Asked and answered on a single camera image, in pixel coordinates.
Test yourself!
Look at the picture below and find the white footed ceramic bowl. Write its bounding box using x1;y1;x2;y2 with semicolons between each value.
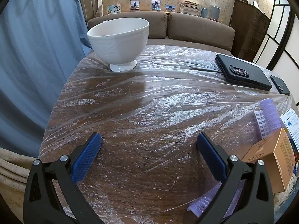
87;17;150;72

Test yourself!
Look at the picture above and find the colour swatch paper leaflet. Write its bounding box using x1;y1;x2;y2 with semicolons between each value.
253;108;269;139

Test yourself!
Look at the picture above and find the brown sofa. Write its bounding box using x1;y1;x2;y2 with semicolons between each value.
87;11;236;56

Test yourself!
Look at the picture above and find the wide photo card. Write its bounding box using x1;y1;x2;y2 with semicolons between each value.
107;4;121;14

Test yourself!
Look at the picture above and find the beige wrapper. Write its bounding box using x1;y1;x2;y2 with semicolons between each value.
273;170;298;215

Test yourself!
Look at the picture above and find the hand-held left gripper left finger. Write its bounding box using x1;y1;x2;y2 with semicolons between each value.
23;132;103;224

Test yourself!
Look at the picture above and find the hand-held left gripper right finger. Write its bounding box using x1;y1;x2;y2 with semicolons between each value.
196;132;274;224

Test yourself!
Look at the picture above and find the large grey cylinder speaker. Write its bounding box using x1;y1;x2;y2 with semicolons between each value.
210;5;221;20

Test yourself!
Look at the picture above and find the brown carton box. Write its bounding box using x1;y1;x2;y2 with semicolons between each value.
241;126;296;194

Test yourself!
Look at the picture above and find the beige patterned cushion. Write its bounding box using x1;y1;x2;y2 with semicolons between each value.
0;148;35;215

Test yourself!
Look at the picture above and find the beige curtain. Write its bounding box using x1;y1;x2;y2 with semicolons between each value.
77;0;103;21

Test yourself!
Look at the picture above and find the purple bubble wrap packet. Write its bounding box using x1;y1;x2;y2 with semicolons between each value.
260;99;283;133

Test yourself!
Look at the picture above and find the dark wooden cabinet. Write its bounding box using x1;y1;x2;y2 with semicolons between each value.
230;0;271;62

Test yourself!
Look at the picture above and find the white black-framed sliding screen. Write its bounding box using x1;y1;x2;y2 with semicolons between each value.
253;0;299;112

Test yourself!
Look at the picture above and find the stack of books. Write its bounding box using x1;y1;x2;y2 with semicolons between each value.
179;1;202;17

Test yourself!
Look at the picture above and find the blue curtain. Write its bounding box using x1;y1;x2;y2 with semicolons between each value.
0;0;94;154

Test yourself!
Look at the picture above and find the large black phone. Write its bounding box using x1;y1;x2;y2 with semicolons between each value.
215;53;273;91

